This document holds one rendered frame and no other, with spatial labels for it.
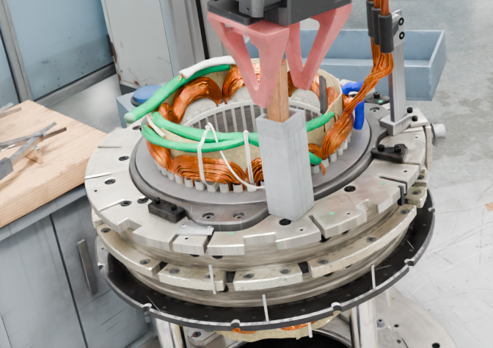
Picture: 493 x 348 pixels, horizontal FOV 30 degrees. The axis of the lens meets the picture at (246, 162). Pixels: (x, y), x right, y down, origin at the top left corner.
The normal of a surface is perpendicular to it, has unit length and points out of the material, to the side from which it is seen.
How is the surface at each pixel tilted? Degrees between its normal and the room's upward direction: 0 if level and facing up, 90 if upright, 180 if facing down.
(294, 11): 94
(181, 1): 90
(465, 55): 0
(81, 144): 0
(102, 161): 0
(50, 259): 90
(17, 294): 90
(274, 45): 115
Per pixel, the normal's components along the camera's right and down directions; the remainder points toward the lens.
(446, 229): -0.13, -0.86
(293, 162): 0.78, 0.22
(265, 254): 0.04, 0.49
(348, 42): -0.33, 0.51
